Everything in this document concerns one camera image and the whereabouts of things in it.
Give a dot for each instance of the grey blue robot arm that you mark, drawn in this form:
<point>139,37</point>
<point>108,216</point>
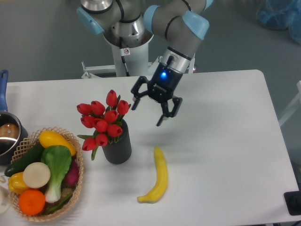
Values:
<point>129,29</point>

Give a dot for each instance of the white garlic piece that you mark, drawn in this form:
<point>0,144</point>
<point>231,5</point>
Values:
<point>2,179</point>

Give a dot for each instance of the yellow squash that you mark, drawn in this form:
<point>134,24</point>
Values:
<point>49,138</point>

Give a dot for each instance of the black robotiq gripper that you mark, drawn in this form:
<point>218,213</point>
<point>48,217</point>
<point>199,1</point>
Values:
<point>164,86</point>

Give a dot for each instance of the red tulip bouquet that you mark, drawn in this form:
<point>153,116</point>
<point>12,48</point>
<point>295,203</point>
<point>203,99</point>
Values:
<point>105,120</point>

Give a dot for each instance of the green chili pepper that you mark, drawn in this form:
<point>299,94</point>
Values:
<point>58,205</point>

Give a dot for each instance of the black device at table edge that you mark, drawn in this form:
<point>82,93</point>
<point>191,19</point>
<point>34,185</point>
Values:
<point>293,202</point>

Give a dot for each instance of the yellow banana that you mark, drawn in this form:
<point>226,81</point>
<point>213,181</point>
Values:
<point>156,193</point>

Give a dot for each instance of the yellow bell pepper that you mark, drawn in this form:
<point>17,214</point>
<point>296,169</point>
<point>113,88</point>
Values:
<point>16,183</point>

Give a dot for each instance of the green bok choy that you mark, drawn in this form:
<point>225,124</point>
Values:
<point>58,160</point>

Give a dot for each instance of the dark green cucumber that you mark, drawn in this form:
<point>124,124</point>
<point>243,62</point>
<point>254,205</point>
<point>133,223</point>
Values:
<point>31,156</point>

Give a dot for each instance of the purple sweet potato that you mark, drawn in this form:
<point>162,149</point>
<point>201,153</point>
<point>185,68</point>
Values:
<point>72,175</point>

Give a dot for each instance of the woven bamboo basket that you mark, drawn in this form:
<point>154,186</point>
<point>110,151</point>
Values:
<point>66,190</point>

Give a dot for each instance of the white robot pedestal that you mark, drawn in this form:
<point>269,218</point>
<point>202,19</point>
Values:
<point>133,60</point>

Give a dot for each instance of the orange fruit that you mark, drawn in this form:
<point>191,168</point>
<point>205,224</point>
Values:
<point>31,202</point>

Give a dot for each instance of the blue handled saucepan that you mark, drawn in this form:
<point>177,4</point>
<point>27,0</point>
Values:
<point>12,131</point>

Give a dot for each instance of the white frame at right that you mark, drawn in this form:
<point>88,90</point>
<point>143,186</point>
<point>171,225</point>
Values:
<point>292,107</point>

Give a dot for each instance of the blue plastic bag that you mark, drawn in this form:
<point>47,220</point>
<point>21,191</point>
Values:
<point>281,15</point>

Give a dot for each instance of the dark grey ribbed vase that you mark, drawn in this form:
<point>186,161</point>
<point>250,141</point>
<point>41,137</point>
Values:
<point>120,152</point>

